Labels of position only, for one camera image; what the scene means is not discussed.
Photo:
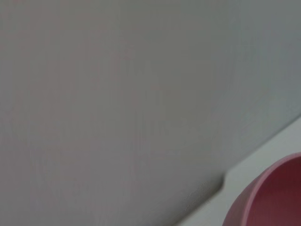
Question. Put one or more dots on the pink plastic bowl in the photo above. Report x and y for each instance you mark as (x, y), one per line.
(277, 195)

